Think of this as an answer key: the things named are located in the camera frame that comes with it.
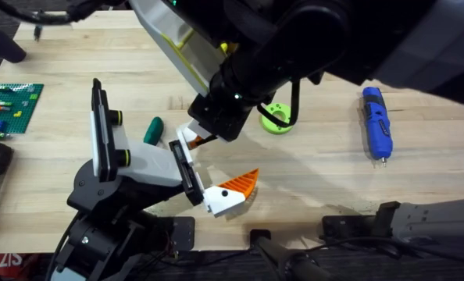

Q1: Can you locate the blue electric screwdriver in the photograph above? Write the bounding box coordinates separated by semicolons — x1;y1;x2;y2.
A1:
361;86;394;169

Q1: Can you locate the green disc with holes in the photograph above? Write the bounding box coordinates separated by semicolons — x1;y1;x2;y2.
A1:
259;102;294;136

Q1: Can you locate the left wrist flat plate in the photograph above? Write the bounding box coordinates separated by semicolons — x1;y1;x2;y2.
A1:
90;77;112;183

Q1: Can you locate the wrist flat plate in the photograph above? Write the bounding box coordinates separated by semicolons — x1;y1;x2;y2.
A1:
90;77;112;183
129;0;227;98

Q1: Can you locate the black pole clamp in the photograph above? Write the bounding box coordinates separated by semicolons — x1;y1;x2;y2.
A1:
249;229;334;281

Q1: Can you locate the right wrist flat plate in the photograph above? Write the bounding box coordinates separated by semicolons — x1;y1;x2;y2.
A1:
129;0;227;98

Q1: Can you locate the green board with toy blocks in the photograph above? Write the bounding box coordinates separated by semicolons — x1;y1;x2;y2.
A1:
0;82;45;141

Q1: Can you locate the red printed bag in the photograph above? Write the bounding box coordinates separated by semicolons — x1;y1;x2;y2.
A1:
0;252;41;281

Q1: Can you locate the black cylindrical object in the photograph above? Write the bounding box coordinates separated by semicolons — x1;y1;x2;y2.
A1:
0;19;27;64

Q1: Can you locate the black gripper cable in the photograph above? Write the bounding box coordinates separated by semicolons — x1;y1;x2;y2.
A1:
257;80;302;129

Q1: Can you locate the thick black cable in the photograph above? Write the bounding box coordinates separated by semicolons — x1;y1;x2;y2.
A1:
0;0;128;27

